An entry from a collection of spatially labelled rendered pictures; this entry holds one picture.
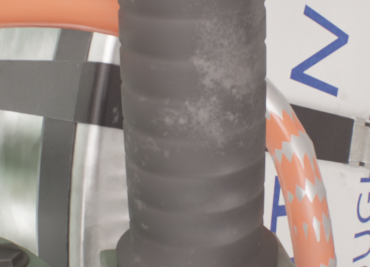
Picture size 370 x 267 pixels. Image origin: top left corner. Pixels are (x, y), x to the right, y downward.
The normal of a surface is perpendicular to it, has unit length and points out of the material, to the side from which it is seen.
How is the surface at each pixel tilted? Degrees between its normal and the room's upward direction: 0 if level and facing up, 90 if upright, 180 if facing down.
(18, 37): 51
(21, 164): 43
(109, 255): 115
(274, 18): 90
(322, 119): 90
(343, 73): 90
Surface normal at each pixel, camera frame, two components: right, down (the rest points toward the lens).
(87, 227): 0.06, 0.07
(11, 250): -0.03, -0.93
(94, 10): 0.36, 0.33
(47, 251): -0.76, 0.03
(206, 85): 0.11, 0.35
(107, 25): 0.11, 0.74
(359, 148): 0.65, 0.09
